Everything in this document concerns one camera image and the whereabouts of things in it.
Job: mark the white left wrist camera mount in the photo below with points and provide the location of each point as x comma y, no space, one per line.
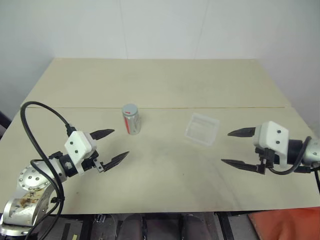
77,146

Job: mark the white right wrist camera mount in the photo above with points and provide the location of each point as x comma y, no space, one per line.
271,136

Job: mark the dark rounded shape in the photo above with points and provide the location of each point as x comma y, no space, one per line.
131,228
103,228

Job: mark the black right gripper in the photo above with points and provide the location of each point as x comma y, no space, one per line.
268,156

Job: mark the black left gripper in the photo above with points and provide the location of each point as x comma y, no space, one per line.
88,163

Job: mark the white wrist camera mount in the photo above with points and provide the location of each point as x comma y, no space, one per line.
271,136
77,146

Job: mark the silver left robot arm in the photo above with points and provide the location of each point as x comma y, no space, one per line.
30,180

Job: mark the dark furniture piece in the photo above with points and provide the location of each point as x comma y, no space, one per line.
4,125

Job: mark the clear plastic container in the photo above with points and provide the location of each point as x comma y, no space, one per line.
201,130

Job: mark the silver and red can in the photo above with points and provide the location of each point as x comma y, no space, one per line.
132,126

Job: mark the orange red sheet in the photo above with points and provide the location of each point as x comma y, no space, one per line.
287,225

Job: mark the black frame bar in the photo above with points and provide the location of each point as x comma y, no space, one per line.
225,226

